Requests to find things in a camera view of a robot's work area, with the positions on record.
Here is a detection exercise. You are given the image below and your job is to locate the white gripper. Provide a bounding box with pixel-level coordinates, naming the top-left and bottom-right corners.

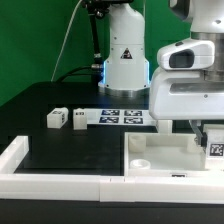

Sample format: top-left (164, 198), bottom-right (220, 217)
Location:
top-left (149, 68), bottom-right (224, 145)

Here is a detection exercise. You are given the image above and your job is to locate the white square table top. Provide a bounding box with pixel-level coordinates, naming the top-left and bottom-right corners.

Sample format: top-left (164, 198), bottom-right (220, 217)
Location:
top-left (124, 132), bottom-right (224, 177)

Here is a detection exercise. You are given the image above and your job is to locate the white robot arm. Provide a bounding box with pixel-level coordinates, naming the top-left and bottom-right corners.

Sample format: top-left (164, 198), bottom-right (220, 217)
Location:
top-left (99, 0), bottom-right (224, 145)

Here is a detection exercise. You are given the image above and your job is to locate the white sheet with tags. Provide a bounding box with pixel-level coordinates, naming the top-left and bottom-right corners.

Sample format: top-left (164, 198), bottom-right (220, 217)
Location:
top-left (85, 108), bottom-right (156, 126)

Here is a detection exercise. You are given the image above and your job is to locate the white U-shaped fence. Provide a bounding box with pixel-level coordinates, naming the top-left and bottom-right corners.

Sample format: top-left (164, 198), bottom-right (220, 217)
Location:
top-left (0, 136), bottom-right (224, 204)

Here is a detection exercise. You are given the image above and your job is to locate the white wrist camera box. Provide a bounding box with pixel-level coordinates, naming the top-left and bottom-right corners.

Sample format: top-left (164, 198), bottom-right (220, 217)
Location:
top-left (157, 38), bottom-right (215, 70)

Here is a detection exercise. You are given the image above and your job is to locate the black cable bundle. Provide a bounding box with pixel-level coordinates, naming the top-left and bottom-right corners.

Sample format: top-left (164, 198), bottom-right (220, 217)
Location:
top-left (55, 64), bottom-right (104, 84)

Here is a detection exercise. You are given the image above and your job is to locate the white cable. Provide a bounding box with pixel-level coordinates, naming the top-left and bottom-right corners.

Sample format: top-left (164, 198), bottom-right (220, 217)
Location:
top-left (50, 0), bottom-right (84, 83)

